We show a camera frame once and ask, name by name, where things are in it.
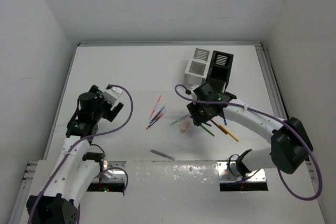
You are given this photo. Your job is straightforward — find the red clear pen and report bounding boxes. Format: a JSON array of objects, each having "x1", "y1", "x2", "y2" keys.
[{"x1": 149, "y1": 94, "x2": 162, "y2": 120}]

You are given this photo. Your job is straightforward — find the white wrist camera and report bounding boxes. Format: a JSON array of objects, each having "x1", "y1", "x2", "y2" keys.
[
  {"x1": 190, "y1": 85, "x2": 199, "y2": 96},
  {"x1": 102, "y1": 87, "x2": 123, "y2": 106}
]

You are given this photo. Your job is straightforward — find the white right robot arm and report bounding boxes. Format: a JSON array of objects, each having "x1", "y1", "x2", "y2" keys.
[{"x1": 186, "y1": 82, "x2": 313, "y2": 177}]

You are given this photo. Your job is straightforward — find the green pencil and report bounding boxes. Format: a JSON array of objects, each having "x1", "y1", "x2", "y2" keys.
[{"x1": 200, "y1": 125, "x2": 215, "y2": 137}]

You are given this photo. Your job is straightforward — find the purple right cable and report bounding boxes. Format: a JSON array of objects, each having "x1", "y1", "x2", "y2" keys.
[{"x1": 174, "y1": 84, "x2": 322, "y2": 201}]

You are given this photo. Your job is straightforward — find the white green pen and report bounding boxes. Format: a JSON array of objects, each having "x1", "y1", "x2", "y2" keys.
[{"x1": 167, "y1": 114, "x2": 190, "y2": 127}]

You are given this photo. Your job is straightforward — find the yellow pencil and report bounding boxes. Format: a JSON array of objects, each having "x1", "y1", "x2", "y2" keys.
[{"x1": 219, "y1": 125, "x2": 239, "y2": 142}]

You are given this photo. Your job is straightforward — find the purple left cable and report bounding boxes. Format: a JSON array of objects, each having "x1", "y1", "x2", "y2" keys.
[{"x1": 27, "y1": 84, "x2": 134, "y2": 224}]

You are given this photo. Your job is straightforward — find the dark blue red pen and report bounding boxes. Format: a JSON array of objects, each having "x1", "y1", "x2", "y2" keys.
[{"x1": 148, "y1": 110, "x2": 167, "y2": 127}]

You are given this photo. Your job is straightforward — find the white slotted container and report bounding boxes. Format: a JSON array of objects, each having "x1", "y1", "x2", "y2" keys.
[{"x1": 183, "y1": 48, "x2": 211, "y2": 86}]

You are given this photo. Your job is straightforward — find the pink eraser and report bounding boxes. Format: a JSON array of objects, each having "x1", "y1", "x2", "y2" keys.
[{"x1": 180, "y1": 120, "x2": 190, "y2": 133}]

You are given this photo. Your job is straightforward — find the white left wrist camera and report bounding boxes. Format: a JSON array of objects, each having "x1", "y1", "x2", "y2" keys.
[{"x1": 102, "y1": 87, "x2": 123, "y2": 106}]

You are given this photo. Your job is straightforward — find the purple cable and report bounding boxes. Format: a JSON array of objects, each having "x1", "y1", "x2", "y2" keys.
[
  {"x1": 27, "y1": 84, "x2": 134, "y2": 224},
  {"x1": 174, "y1": 84, "x2": 322, "y2": 201}
]

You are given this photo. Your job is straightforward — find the red pencil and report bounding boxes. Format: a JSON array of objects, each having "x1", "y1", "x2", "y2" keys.
[{"x1": 210, "y1": 119, "x2": 225, "y2": 133}]

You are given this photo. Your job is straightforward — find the orange tipped red pen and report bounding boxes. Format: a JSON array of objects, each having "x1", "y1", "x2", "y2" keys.
[{"x1": 145, "y1": 112, "x2": 166, "y2": 130}]

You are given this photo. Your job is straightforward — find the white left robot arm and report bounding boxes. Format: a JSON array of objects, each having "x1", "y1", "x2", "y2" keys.
[{"x1": 26, "y1": 84, "x2": 126, "y2": 223}]

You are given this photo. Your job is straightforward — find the black slotted container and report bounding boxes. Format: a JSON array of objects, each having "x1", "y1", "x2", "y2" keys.
[{"x1": 206, "y1": 50, "x2": 234, "y2": 93}]

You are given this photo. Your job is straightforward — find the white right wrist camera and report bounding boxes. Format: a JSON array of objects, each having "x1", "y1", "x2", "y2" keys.
[{"x1": 190, "y1": 85, "x2": 199, "y2": 96}]

